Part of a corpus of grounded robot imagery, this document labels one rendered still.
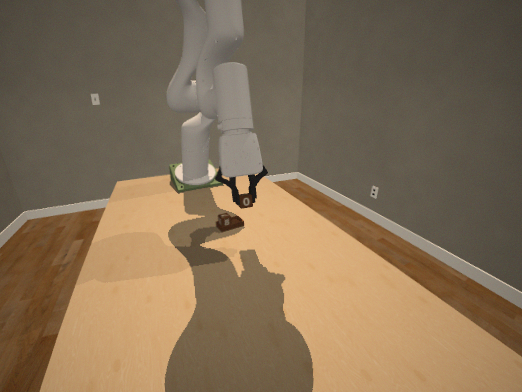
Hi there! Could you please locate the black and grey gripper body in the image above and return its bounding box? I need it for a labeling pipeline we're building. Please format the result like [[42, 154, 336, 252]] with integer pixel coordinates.
[[219, 131, 263, 177]]

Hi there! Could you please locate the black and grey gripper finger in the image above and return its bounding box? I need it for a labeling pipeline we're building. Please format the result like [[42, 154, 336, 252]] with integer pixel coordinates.
[[248, 165, 268, 203], [215, 167, 240, 206]]

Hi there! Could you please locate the brown number cube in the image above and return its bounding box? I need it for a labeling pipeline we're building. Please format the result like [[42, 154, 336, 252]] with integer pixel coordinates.
[[218, 213, 232, 226], [239, 193, 253, 209]]

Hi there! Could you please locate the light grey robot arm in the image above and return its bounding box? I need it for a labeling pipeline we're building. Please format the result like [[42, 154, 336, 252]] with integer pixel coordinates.
[[166, 0, 254, 185]]

